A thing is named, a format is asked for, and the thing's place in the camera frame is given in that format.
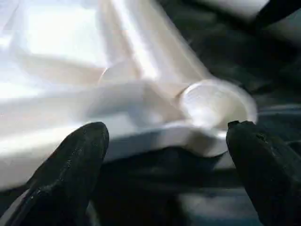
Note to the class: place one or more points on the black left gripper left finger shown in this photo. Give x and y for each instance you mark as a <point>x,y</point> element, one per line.
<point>65,176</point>

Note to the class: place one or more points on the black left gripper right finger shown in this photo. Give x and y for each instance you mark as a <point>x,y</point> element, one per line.
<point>270,183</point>

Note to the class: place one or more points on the black plastic mat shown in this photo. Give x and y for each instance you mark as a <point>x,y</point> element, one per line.
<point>258,58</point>

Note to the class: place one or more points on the white plastic table top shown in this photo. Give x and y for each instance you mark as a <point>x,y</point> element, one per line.
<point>70,70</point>

